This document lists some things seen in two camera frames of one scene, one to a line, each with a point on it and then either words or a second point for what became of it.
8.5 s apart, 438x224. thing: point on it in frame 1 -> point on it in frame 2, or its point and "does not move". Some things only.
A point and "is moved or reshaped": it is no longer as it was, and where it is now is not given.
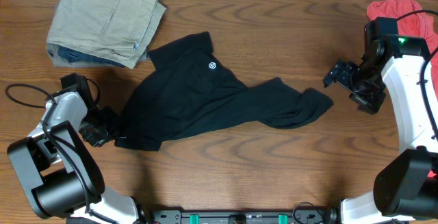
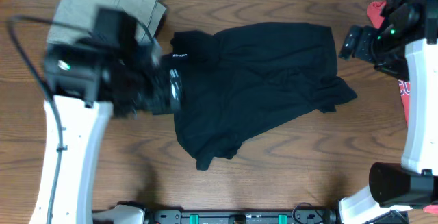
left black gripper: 94,133 -> 168,92
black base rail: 237,217 does not move
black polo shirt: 185,86 is moved or reshaped
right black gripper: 347,81 -> 358,42
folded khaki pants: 109,16 does not move
